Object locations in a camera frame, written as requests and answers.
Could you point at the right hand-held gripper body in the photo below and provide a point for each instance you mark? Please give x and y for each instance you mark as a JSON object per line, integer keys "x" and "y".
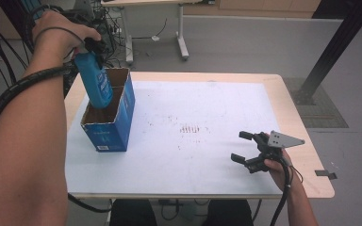
{"x": 276, "y": 139}

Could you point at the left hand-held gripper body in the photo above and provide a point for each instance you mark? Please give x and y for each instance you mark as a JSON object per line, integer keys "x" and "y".
{"x": 95, "y": 46}

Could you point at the blue bottle with white cap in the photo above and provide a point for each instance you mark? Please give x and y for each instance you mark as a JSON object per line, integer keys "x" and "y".
{"x": 95, "y": 84}

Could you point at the blue cardboard box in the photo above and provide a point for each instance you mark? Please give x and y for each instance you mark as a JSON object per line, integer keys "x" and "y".
{"x": 110, "y": 138}

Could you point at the person's right hand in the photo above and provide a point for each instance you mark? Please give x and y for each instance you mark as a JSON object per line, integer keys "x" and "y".
{"x": 281, "y": 171}

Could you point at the person's left hand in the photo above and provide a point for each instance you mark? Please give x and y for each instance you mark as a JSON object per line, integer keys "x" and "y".
{"x": 59, "y": 37}

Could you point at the light wooden table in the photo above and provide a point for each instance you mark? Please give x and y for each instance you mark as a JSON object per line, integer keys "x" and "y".
{"x": 298, "y": 119}

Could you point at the white board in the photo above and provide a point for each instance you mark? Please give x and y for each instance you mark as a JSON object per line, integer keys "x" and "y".
{"x": 185, "y": 163}

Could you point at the grey floor mat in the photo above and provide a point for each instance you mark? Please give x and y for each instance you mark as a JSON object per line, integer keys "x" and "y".
{"x": 323, "y": 109}

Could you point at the person's right leg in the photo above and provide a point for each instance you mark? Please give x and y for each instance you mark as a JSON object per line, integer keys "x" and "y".
{"x": 229, "y": 215}

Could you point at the person's leg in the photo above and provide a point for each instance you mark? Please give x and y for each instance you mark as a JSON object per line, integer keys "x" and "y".
{"x": 229, "y": 215}
{"x": 133, "y": 215}

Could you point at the black tape strip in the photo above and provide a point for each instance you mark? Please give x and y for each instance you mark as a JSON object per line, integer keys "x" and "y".
{"x": 325, "y": 174}

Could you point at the white desk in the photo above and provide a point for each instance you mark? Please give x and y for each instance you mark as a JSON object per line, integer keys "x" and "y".
{"x": 180, "y": 31}

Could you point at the person's left leg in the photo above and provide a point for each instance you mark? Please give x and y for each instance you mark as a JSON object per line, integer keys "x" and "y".
{"x": 133, "y": 215}

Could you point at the black metal post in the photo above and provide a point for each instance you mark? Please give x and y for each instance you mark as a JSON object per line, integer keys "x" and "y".
{"x": 336, "y": 44}
{"x": 15, "y": 19}

